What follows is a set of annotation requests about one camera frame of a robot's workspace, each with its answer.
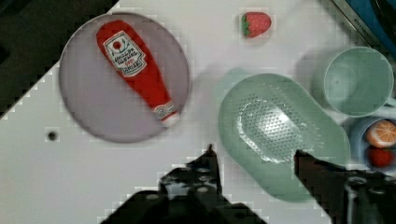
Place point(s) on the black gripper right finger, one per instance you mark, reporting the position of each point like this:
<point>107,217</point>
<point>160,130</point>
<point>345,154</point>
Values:
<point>348,196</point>

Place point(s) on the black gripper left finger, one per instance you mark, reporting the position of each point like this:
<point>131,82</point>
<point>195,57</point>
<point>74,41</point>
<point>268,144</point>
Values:
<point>196,184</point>

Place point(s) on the blue bowl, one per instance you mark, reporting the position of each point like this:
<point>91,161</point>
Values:
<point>359,145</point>

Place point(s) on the red strawberry in bowl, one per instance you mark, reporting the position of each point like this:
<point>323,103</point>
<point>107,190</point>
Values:
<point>380,157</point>

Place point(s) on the red ketchup bottle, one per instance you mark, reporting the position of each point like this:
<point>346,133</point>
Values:
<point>129,55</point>

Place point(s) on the orange slice toy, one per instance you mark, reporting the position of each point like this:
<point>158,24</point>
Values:
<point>382,134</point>

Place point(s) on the red toy strawberry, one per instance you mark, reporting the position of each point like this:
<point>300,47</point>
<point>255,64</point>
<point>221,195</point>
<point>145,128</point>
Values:
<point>255,23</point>

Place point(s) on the mint green oval strainer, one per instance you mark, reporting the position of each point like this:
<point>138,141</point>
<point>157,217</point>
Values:
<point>264,119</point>

